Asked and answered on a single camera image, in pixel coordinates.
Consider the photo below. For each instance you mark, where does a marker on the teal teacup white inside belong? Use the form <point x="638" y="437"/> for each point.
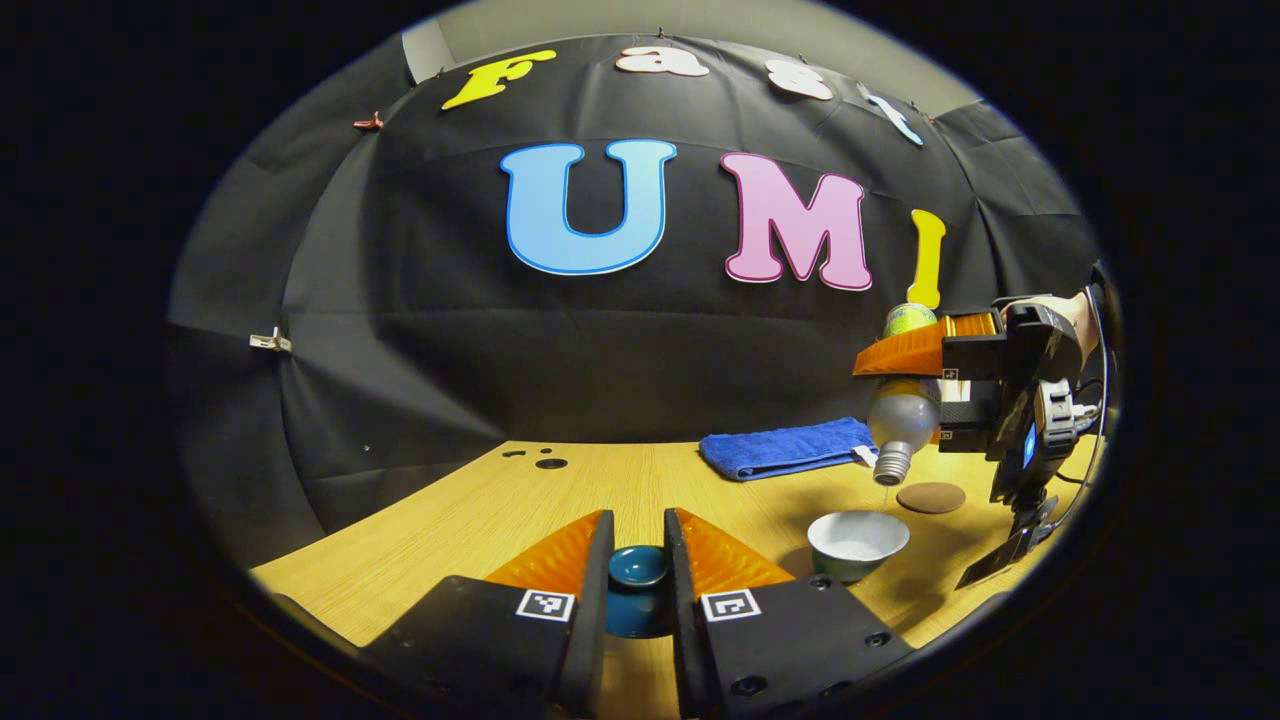
<point x="860" y="540"/>

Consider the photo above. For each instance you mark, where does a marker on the white clamp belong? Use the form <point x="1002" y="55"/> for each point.
<point x="270" y="342"/>

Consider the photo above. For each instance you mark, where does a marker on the teal teacup lid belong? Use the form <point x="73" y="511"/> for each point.
<point x="638" y="570"/>

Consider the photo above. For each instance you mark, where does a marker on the orange clamp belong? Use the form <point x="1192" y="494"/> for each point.
<point x="368" y="122"/>

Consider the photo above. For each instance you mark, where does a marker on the blue towel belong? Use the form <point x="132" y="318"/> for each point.
<point x="780" y="450"/>

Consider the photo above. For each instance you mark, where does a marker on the silver water bottle green label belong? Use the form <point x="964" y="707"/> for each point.
<point x="903" y="420"/>

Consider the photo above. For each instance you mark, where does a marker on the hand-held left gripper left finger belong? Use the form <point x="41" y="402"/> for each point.
<point x="595" y="620"/>

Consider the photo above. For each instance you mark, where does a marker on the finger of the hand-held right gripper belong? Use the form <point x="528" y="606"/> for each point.
<point x="975" y="355"/>
<point x="970" y="420"/>

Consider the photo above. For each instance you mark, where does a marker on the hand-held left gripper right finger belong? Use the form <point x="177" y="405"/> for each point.
<point x="683" y="620"/>

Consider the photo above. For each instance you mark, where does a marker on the round brown coaster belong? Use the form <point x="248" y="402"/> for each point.
<point x="930" y="498"/>

